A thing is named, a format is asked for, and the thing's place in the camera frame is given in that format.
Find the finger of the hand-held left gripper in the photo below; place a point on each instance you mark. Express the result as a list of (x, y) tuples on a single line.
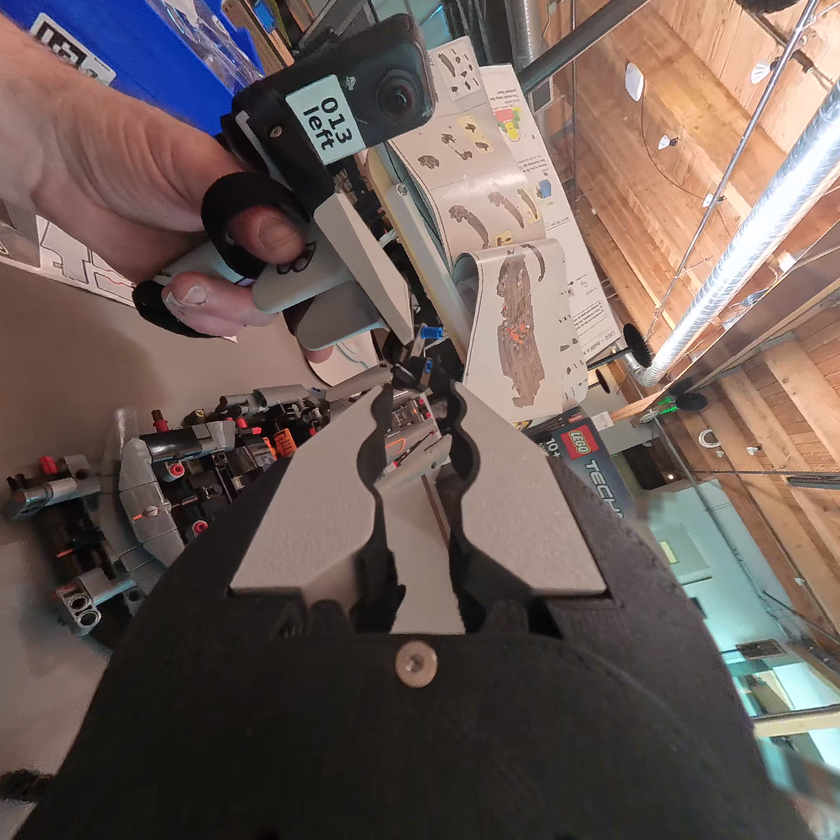
[(341, 318), (367, 269)]

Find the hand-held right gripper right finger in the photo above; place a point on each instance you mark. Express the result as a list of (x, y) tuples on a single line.
[(525, 525)]

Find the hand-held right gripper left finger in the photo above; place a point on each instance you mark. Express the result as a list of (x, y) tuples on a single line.
[(308, 525)]

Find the black lego piece blue pins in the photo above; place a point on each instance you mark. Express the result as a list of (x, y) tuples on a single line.
[(403, 371)]

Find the grey lego car model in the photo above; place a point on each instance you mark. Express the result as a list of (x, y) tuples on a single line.
[(151, 499)]

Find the lego car set box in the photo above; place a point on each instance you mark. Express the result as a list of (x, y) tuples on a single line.
[(590, 459)]

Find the lego instruction booklet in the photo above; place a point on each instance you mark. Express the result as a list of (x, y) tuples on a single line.
[(512, 315)]

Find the person's left hand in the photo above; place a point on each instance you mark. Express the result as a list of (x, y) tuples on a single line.
[(118, 164)]

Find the pile of clear plastic bags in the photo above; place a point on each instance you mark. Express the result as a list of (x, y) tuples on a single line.
[(216, 39)]

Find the blue plastic bin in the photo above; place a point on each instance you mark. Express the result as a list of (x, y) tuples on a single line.
[(170, 65)]

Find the white printed paper sheet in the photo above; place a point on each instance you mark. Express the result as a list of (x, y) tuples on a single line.
[(72, 262)]

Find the black metal pole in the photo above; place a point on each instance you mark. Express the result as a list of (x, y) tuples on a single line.
[(577, 46)]

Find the silver air duct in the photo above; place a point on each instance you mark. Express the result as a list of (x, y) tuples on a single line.
[(741, 256)]

